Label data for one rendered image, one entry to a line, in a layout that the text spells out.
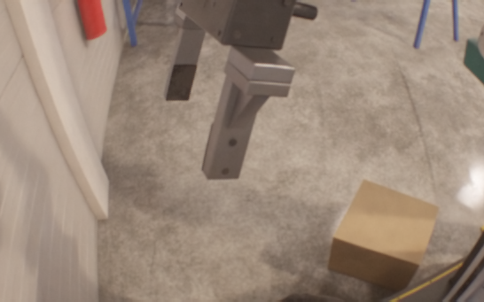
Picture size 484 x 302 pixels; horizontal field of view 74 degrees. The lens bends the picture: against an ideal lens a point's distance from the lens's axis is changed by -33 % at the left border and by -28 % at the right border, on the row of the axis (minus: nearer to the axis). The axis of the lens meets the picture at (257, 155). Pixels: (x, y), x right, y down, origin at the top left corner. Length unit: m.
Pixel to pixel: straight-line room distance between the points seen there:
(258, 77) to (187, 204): 2.07
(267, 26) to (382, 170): 2.17
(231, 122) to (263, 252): 1.80
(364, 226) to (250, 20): 1.57
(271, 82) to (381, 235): 1.55
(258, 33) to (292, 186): 2.05
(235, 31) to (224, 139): 0.08
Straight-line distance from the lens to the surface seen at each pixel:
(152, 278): 2.10
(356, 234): 1.78
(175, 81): 0.43
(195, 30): 0.41
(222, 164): 0.32
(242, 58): 0.27
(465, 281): 1.31
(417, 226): 1.85
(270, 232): 2.15
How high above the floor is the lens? 1.77
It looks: 45 degrees down
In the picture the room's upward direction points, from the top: 6 degrees counter-clockwise
